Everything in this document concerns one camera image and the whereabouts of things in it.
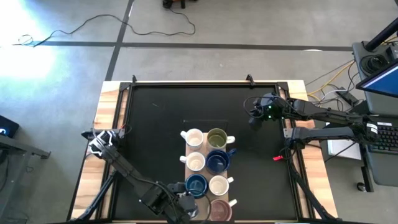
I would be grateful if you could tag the dark blue mug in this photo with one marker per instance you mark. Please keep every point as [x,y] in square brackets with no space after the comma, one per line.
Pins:
[196,185]

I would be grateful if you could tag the black caster wheel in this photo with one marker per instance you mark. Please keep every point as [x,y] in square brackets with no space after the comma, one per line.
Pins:
[361,186]

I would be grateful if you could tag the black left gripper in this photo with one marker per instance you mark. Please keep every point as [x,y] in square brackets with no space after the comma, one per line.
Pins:
[185,203]

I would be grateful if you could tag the black floor stand base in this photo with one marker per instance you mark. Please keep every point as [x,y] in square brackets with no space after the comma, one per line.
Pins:
[174,3]

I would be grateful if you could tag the light wooden shelf board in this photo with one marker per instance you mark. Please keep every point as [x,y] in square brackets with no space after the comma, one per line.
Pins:
[202,203]

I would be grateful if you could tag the black device with blue light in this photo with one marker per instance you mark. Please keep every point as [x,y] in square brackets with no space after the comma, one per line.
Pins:
[7,126]

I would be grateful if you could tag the blue floral mug navy inside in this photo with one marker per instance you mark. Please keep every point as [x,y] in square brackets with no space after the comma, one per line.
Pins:
[217,162]

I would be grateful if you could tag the laptop computer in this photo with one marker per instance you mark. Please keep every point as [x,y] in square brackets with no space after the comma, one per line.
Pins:
[385,168]

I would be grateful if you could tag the grey equipment cart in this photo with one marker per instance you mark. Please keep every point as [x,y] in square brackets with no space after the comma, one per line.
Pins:
[376,105]

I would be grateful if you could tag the white printed paper sheet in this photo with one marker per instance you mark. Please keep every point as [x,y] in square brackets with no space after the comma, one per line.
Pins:
[339,149]

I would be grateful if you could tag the black power strip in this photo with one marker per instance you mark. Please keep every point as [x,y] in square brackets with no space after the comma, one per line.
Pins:
[346,97]

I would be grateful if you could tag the blue and white glazed mug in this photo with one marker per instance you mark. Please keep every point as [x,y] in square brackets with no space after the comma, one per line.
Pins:
[219,185]

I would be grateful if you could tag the grey mug pink inside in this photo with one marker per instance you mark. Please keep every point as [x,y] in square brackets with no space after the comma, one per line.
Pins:
[219,210]

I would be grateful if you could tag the black table mat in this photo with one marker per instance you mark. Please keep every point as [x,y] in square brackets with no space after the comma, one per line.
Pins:
[264,186]

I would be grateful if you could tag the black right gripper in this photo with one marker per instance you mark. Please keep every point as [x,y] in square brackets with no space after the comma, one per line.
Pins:
[262,110]

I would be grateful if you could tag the black keyboard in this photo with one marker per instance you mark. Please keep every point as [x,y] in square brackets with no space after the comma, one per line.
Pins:
[388,140]

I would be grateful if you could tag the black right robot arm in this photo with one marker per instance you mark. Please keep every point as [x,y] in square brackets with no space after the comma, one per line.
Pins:
[323,113]

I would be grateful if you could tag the white mug green lattice pattern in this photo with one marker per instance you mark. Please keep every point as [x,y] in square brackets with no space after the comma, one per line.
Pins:
[193,139]

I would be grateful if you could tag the red and white patterned mug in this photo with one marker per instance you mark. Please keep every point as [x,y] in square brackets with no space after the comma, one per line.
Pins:
[196,161]

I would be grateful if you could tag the monitor with blue screen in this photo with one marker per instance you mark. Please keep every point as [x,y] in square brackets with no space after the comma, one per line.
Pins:
[382,82]

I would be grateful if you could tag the black clamp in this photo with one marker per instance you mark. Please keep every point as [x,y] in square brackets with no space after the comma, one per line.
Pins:
[134,79]
[250,79]

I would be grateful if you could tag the white mug green inside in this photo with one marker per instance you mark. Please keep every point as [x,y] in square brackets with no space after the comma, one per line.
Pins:
[217,139]

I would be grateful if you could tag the black pole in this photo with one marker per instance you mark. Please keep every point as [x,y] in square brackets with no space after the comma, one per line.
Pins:
[382,34]

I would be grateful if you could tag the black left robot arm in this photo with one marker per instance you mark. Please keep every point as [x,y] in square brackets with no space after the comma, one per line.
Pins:
[121,161]

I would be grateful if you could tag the grey metal desk frame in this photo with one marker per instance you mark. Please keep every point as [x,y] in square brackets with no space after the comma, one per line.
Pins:
[21,146]

